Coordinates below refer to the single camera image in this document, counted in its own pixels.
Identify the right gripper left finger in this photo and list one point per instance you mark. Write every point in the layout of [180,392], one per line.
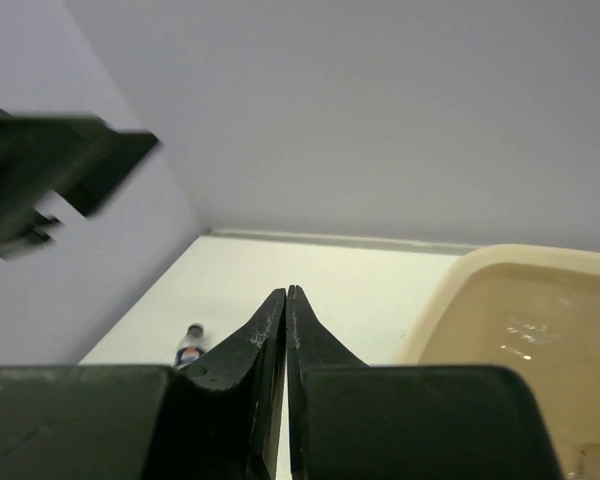
[217,418]

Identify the metal table rail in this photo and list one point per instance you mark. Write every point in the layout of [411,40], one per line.
[344,241]

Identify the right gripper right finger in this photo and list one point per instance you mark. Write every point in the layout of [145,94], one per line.
[350,420]

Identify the black cap small bottle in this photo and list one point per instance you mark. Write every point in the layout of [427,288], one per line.
[192,346]

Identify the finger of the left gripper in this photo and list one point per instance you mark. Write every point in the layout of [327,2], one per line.
[81,158]

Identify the beige plastic bin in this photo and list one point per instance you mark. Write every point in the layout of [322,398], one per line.
[535,310]

